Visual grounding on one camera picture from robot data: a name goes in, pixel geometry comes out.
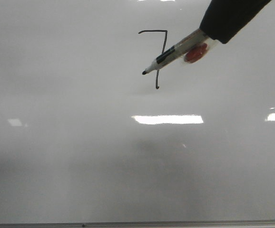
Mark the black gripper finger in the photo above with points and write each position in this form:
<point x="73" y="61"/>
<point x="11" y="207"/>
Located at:
<point x="223" y="19"/>

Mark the white glossy whiteboard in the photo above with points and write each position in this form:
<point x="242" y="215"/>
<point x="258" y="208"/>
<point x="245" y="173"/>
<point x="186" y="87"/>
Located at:
<point x="85" y="137"/>

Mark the white black whiteboard marker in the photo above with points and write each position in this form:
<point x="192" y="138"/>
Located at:
<point x="191" y="48"/>

